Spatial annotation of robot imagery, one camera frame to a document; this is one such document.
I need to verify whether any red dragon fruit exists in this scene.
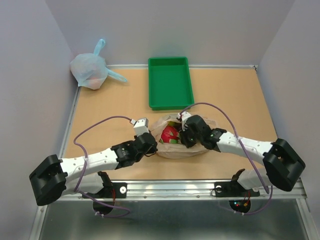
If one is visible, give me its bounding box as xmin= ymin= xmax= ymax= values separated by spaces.
xmin=159 ymin=125 xmax=180 ymax=144

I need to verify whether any orange plastic bag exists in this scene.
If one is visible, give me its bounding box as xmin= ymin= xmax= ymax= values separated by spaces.
xmin=149 ymin=112 xmax=209 ymax=159

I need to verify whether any green pear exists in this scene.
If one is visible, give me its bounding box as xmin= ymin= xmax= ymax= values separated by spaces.
xmin=167 ymin=121 xmax=176 ymax=127

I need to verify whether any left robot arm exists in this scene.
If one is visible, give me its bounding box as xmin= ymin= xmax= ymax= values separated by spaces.
xmin=29 ymin=132 xmax=158 ymax=206

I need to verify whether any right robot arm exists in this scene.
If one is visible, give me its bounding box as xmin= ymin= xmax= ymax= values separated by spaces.
xmin=177 ymin=112 xmax=306 ymax=195

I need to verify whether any blue plastic bag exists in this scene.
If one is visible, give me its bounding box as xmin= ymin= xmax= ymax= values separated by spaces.
xmin=69 ymin=39 xmax=127 ymax=90

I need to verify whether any green plastic tray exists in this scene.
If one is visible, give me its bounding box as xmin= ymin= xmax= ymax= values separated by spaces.
xmin=148 ymin=56 xmax=195 ymax=111

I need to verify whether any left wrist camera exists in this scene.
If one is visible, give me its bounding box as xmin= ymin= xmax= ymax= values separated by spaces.
xmin=130 ymin=117 xmax=149 ymax=137

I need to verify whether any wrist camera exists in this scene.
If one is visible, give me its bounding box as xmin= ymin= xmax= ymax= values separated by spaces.
xmin=177 ymin=111 xmax=192 ymax=131
xmin=130 ymin=117 xmax=149 ymax=137

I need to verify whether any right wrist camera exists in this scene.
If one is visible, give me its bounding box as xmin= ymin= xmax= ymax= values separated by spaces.
xmin=177 ymin=111 xmax=192 ymax=131

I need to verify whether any aluminium mounting rail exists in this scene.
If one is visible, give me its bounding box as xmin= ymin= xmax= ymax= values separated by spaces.
xmin=52 ymin=176 xmax=307 ymax=203

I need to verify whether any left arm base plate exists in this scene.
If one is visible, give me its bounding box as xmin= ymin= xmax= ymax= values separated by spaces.
xmin=85 ymin=182 xmax=128 ymax=199

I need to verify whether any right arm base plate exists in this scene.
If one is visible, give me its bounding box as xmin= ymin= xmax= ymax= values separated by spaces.
xmin=211 ymin=181 xmax=260 ymax=198

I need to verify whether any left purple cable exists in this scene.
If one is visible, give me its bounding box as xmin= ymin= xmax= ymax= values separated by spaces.
xmin=73 ymin=115 xmax=136 ymax=218

